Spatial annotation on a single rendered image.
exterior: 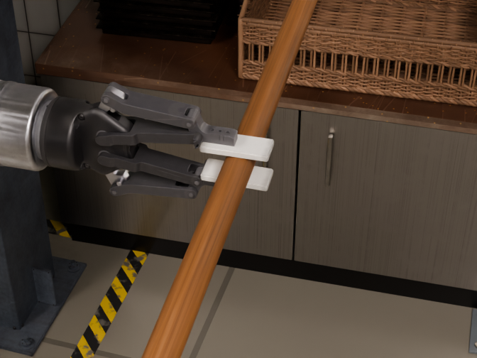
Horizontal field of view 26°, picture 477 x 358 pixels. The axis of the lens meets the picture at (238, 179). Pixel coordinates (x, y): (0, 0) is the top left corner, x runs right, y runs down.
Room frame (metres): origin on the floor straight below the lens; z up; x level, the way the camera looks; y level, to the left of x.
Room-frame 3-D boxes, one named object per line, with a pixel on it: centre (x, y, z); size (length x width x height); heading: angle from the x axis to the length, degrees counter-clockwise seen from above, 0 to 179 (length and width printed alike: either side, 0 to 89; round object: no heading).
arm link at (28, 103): (0.88, 0.22, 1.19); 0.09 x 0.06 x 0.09; 166
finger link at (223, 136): (0.83, 0.03, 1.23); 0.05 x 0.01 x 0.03; 76
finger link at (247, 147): (0.83, 0.00, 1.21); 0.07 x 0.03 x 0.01; 76
